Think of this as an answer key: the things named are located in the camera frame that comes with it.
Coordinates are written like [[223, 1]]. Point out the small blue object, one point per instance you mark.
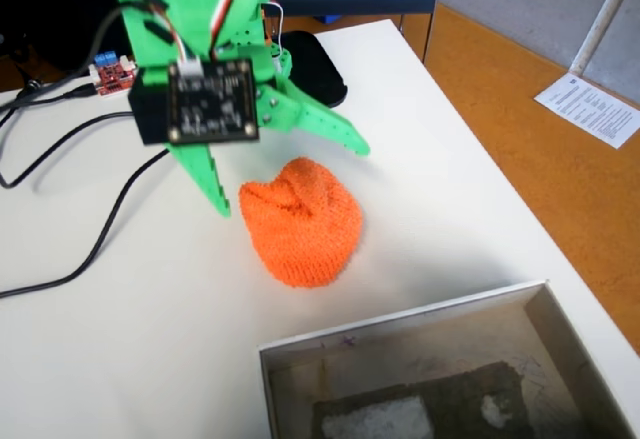
[[327, 18]]

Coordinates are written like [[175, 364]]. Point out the white cardboard box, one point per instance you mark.
[[400, 339]]

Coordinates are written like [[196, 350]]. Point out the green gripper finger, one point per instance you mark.
[[207, 179], [325, 121]]

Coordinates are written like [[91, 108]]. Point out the white metal pole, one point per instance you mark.
[[600, 19]]

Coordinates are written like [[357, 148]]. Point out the orange fuzzy sock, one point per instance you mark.
[[302, 224]]

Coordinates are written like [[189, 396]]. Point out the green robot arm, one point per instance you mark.
[[250, 34]]

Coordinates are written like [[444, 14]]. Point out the small white foam piece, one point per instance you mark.
[[492, 411]]

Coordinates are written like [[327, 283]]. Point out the large white foam piece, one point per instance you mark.
[[375, 419]]

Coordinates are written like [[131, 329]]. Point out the black oval pad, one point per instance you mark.
[[315, 64]]

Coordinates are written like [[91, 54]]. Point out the red controller board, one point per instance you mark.
[[115, 76]]

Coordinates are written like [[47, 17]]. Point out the printed paper sheet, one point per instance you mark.
[[590, 109]]

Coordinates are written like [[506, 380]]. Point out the black camera circuit board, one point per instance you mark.
[[215, 101]]

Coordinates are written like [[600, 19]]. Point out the brown mat piece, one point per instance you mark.
[[450, 399]]

